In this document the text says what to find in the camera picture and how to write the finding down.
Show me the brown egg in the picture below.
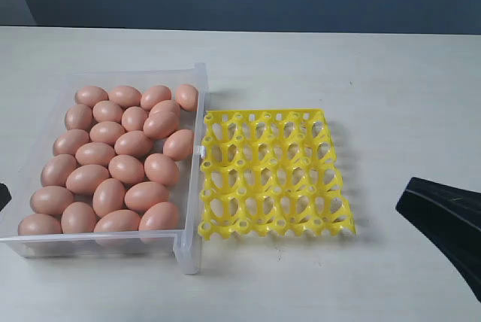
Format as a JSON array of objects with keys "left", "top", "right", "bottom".
[
  {"left": 162, "top": 129, "right": 195, "bottom": 161},
  {"left": 75, "top": 86, "right": 108, "bottom": 108},
  {"left": 175, "top": 84, "right": 198, "bottom": 111},
  {"left": 92, "top": 178, "right": 126, "bottom": 217},
  {"left": 89, "top": 121, "right": 126, "bottom": 145},
  {"left": 92, "top": 100, "right": 123, "bottom": 123},
  {"left": 75, "top": 142, "right": 116, "bottom": 166},
  {"left": 143, "top": 111, "right": 180, "bottom": 139},
  {"left": 108, "top": 86, "right": 141, "bottom": 108},
  {"left": 124, "top": 181, "right": 169, "bottom": 213},
  {"left": 61, "top": 202, "right": 97, "bottom": 234},
  {"left": 121, "top": 106, "right": 148, "bottom": 132},
  {"left": 140, "top": 85, "right": 171, "bottom": 111},
  {"left": 138, "top": 202, "right": 180, "bottom": 231},
  {"left": 30, "top": 186, "right": 74, "bottom": 216},
  {"left": 65, "top": 165, "right": 110, "bottom": 195},
  {"left": 108, "top": 155, "right": 145, "bottom": 184},
  {"left": 18, "top": 214, "right": 62, "bottom": 235},
  {"left": 114, "top": 130, "right": 153, "bottom": 158},
  {"left": 41, "top": 154, "right": 77, "bottom": 187},
  {"left": 65, "top": 104, "right": 93, "bottom": 132},
  {"left": 53, "top": 129, "right": 90, "bottom": 156},
  {"left": 94, "top": 209, "right": 141, "bottom": 232},
  {"left": 144, "top": 153, "right": 180, "bottom": 187},
  {"left": 149, "top": 99, "right": 180, "bottom": 116}
]

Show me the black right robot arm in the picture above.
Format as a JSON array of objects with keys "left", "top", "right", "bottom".
[{"left": 395, "top": 178, "right": 480, "bottom": 299}]

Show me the clear plastic bin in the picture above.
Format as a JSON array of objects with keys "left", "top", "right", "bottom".
[{"left": 1, "top": 63, "right": 209, "bottom": 275}]

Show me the yellow plastic egg tray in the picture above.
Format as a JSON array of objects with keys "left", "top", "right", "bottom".
[{"left": 198, "top": 109, "right": 356, "bottom": 240}]

